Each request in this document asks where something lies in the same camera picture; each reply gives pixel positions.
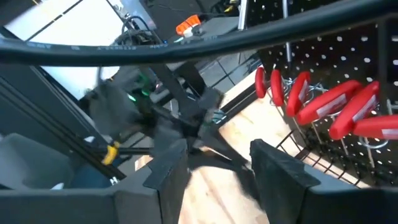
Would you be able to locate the orange plastic object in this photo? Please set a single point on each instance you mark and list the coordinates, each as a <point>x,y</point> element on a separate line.
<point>186,26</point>

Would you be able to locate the yellow zip tie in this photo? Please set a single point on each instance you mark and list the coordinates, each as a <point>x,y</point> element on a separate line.
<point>110,154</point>

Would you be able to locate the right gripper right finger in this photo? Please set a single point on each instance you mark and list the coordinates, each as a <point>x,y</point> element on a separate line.
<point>280,183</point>

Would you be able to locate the black metal peg board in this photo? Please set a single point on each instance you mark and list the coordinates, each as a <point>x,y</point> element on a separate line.
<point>342,53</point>

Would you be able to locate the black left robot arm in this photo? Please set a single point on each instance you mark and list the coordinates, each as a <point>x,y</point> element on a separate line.
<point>118,109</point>

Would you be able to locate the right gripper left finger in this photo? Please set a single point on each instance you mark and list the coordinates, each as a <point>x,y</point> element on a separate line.
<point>172,180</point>

